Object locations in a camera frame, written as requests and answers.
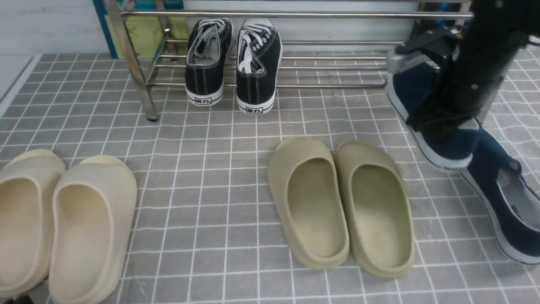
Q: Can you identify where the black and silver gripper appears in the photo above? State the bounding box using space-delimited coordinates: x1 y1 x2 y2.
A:
386 26 464 76

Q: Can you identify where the navy slip-on shoe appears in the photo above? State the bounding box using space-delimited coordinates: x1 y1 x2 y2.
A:
384 63 481 173
461 129 540 265

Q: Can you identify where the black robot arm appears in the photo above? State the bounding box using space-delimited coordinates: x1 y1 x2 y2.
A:
385 0 539 130

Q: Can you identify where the stainless steel shoe rack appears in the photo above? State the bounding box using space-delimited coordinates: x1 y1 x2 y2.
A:
103 0 473 122

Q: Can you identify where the right black canvas sneaker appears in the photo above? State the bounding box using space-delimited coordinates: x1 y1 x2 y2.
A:
235 18 282 115

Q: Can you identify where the black canvas sneaker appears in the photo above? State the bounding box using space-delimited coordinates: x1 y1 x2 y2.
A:
235 18 282 115
184 17 235 106

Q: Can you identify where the right olive foam slide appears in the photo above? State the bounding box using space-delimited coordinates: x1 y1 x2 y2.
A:
333 140 416 278

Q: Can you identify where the olive foam slide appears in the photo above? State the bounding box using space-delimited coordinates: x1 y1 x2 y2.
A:
333 140 416 278
267 136 350 270

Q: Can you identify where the left olive foam slide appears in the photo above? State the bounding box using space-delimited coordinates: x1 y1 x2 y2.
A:
267 136 350 270

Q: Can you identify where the left black canvas sneaker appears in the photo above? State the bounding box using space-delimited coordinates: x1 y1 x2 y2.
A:
184 17 235 106

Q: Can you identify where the grey checked floor cloth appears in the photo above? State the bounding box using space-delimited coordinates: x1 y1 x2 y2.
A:
1 54 539 304

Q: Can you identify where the teal and yellow book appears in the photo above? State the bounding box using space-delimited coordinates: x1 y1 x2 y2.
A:
93 0 189 59

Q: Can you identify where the right cream foam slide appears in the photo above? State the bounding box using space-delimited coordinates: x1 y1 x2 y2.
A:
49 155 137 304

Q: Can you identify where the cream foam slide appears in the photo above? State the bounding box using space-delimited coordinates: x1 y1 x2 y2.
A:
49 155 137 304
0 149 66 298

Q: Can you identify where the left cream foam slide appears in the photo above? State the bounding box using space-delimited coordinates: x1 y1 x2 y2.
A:
0 149 66 298

